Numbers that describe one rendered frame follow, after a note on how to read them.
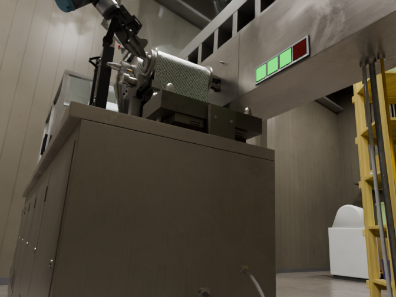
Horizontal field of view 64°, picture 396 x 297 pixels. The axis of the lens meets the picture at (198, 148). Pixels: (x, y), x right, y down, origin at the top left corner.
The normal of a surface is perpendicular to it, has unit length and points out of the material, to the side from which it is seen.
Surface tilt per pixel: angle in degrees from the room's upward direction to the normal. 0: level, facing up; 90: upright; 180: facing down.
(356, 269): 90
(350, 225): 90
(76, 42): 90
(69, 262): 90
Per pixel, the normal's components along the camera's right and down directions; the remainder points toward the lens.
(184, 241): 0.51, -0.21
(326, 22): -0.86, -0.18
